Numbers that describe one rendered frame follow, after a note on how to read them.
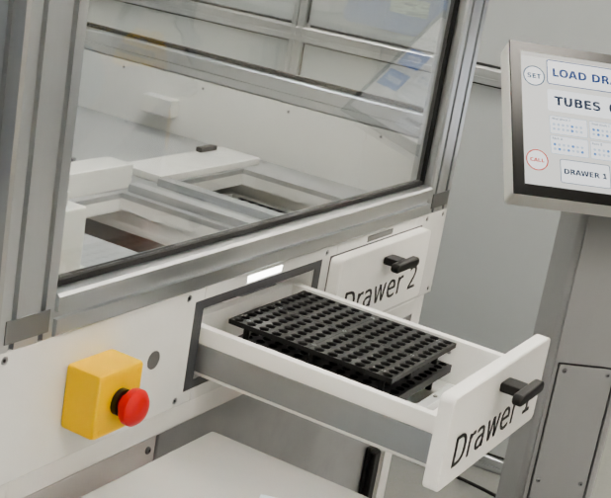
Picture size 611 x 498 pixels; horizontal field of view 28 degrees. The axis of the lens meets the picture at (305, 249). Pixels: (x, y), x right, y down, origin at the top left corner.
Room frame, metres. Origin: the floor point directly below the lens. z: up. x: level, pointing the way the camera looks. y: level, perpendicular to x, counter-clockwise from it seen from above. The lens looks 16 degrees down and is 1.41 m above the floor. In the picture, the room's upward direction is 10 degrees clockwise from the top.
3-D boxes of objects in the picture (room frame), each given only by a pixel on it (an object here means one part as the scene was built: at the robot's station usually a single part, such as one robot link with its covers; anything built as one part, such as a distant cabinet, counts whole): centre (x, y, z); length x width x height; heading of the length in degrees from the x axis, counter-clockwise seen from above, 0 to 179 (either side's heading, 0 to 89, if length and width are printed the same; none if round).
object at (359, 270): (1.75, -0.11, 0.87); 0.29 x 0.02 x 0.11; 152
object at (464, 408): (1.32, -0.24, 0.87); 0.29 x 0.02 x 0.11; 152
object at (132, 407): (1.16, 0.15, 0.88); 0.04 x 0.03 x 0.04; 152
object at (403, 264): (1.74, -0.14, 0.91); 0.07 x 0.04 x 0.01; 152
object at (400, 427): (1.42, -0.06, 0.86); 0.40 x 0.26 x 0.06; 62
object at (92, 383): (1.17, 0.18, 0.88); 0.07 x 0.05 x 0.07; 152
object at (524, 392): (1.31, -0.26, 0.91); 0.07 x 0.04 x 0.01; 152
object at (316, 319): (1.42, -0.06, 0.87); 0.22 x 0.18 x 0.06; 62
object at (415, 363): (1.37, -0.15, 0.90); 0.18 x 0.02 x 0.01; 152
